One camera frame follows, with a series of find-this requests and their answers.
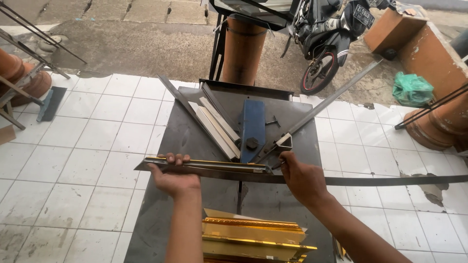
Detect black metal rods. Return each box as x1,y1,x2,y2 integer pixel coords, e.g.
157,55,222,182
394,83,468,131
0,3,88,65

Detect triangular metal stop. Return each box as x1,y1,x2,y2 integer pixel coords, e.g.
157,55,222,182
274,132,294,152

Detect gold frame moulding strip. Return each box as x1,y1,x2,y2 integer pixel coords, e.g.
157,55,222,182
145,157,273,175

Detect blue metal cutter block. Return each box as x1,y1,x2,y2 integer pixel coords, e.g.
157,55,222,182
239,99,267,164

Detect black motorcycle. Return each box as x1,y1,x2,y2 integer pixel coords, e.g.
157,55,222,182
280,0,396,96

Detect ornate gold frame moulding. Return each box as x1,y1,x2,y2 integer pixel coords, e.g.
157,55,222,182
202,208,308,244

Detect brown cardboard piece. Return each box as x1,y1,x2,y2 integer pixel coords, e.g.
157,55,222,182
0,124,17,146

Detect long steel bar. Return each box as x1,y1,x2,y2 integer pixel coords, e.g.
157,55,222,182
134,162,468,187

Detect green plastic bag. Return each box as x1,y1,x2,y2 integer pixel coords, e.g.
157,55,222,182
392,71,435,108

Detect narrow white moulding piece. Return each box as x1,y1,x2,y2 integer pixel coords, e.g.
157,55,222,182
199,96,241,143

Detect gold moulding offcuts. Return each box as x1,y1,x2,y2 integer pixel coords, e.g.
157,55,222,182
331,235,352,263

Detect grey metal mitre cutter table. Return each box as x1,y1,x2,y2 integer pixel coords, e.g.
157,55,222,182
124,78,338,263

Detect round orange pillar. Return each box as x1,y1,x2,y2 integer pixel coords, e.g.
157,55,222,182
222,16,268,87

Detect grey metal frame stand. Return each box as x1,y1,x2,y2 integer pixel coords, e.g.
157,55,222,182
0,28,72,131

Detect person's right hand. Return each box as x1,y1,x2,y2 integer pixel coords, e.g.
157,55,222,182
279,151,330,209

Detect person's left hand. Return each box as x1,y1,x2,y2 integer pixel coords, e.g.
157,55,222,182
147,153,202,201

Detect dark metal guide rail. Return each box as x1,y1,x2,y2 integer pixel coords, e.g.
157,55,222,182
157,75,207,126

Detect orange pillar base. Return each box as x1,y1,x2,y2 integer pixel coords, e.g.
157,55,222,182
0,48,53,107

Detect grey stone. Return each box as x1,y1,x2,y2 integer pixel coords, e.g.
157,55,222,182
38,34,69,53

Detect black metal stand with frames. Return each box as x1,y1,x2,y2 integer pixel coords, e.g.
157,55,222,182
200,0,305,82

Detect orange concrete wall pillar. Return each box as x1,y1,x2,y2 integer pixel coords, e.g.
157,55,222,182
363,7,468,152

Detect wide white moulding piece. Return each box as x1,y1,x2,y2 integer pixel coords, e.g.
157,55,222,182
188,101,241,161

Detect smooth gold frame moulding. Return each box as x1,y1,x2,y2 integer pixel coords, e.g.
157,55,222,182
201,234,318,263

